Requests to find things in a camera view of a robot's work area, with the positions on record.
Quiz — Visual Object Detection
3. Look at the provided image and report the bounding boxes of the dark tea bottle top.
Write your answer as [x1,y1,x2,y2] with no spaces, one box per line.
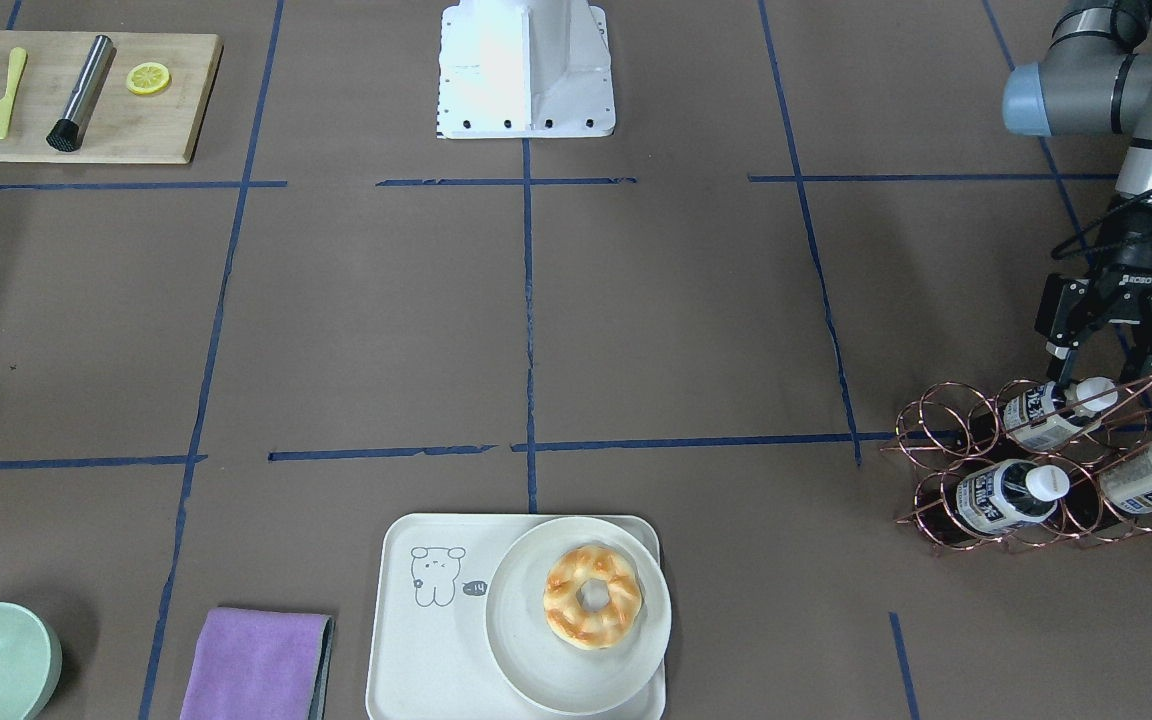
[955,377,1119,457]

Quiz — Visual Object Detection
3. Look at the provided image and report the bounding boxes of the yellow plastic knife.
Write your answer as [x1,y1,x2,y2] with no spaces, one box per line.
[0,46,28,141]

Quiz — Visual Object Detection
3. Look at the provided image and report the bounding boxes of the cream rectangular tray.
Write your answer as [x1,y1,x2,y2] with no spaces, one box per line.
[366,511,666,719]

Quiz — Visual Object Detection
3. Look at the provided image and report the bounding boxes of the cream round plate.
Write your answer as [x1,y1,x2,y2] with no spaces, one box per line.
[485,516,672,717]

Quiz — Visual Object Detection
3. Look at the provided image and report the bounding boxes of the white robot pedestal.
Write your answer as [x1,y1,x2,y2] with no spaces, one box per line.
[435,1,617,141]

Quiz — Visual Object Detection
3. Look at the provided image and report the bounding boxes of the purple folded cloth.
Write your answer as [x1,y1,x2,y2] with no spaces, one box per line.
[180,607,335,719]

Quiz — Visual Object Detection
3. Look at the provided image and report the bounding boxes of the glazed ring donut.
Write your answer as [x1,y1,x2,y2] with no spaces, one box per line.
[541,544,644,650]

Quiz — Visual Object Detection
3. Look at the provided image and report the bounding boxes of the lemon slice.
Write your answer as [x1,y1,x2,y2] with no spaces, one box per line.
[126,61,172,96]

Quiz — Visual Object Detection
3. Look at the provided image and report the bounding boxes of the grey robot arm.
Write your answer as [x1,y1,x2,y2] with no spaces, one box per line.
[1001,1,1152,386]

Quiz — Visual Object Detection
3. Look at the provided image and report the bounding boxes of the copper wire bottle rack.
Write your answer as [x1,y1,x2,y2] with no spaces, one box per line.
[888,376,1152,553]

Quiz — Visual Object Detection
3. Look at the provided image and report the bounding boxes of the steel muddler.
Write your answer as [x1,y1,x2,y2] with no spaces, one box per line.
[46,35,116,152]

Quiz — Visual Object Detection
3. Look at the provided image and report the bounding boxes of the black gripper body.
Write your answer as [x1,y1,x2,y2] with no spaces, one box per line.
[1087,197,1152,325]

